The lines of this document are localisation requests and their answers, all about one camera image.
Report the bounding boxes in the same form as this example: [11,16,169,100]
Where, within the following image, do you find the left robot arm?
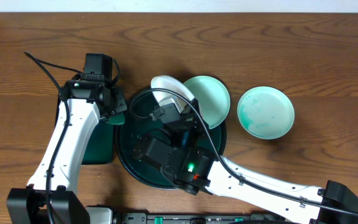
[6,80,127,223]

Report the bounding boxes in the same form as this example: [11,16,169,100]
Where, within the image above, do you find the mint plate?
[184,76,231,129]
[237,86,295,140]

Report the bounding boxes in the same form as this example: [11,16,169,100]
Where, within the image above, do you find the rectangular dark green tray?
[53,98,114,167]

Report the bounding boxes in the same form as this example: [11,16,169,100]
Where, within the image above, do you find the white plate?
[150,75,195,103]

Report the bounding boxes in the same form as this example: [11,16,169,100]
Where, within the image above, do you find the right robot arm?
[129,96,358,223]

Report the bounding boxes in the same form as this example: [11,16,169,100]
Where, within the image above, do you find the round dark green tray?
[114,92,227,190]

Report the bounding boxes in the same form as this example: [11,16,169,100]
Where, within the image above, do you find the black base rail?
[87,205,285,224]

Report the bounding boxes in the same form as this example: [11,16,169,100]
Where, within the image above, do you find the green sponge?
[106,113,125,125]

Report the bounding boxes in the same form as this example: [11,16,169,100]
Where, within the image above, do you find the mint plate top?
[184,76,231,129]

